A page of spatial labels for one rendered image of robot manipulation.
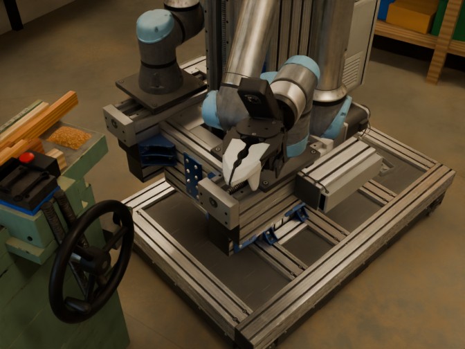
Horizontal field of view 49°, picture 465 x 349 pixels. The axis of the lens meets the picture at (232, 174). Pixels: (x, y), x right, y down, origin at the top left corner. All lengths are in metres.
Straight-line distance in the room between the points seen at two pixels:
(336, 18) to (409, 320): 1.34
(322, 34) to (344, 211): 1.13
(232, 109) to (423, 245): 1.56
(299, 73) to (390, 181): 1.47
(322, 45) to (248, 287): 0.99
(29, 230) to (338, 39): 0.78
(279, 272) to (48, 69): 2.33
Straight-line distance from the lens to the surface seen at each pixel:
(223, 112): 1.03
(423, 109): 3.27
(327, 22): 1.16
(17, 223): 1.17
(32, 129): 1.43
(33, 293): 1.39
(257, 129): 0.80
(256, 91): 0.76
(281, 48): 1.51
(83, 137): 1.39
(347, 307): 2.12
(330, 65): 1.20
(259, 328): 1.76
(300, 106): 0.89
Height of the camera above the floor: 1.72
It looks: 41 degrees down
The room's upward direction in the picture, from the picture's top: straight up
